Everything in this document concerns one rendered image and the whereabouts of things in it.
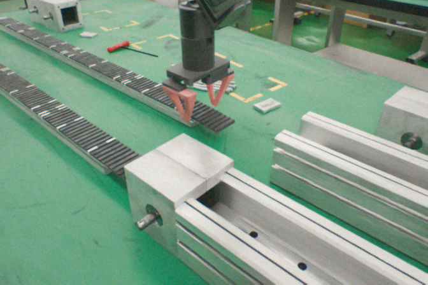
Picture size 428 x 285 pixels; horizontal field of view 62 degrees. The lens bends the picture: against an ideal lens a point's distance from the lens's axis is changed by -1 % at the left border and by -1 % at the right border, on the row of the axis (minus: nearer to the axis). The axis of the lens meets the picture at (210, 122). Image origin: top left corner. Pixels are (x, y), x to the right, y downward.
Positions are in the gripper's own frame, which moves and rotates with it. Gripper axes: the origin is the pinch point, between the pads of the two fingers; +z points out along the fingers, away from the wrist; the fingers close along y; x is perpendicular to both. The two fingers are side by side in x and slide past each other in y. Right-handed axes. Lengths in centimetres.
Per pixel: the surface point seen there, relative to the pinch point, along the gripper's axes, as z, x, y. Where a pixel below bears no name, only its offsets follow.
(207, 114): -0.2, -2.3, -0.6
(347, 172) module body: -5.2, -30.6, -5.2
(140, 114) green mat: 2.9, 11.1, -6.0
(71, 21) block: 2, 77, 15
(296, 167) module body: -2.2, -23.8, -5.3
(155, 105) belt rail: 2.1, 10.4, -2.5
